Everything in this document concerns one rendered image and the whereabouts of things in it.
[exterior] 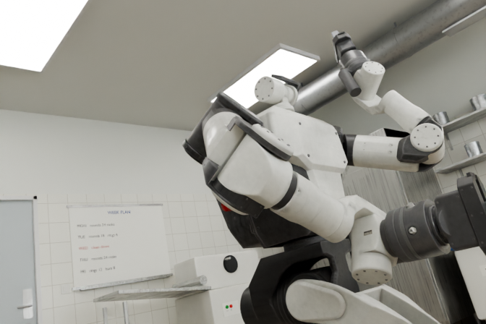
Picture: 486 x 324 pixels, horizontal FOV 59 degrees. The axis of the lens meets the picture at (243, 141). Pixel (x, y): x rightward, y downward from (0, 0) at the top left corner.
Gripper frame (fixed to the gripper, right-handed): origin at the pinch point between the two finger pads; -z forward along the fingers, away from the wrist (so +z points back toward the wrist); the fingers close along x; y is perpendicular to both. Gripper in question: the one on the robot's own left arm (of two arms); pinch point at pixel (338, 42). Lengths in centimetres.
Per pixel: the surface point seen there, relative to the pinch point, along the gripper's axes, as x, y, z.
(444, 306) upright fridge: -331, -55, -4
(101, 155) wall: -230, 221, -247
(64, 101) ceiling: -157, 221, -265
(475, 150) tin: -300, -154, -123
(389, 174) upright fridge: -283, -63, -122
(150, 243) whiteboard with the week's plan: -304, 204, -161
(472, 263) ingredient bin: -319, -94, -26
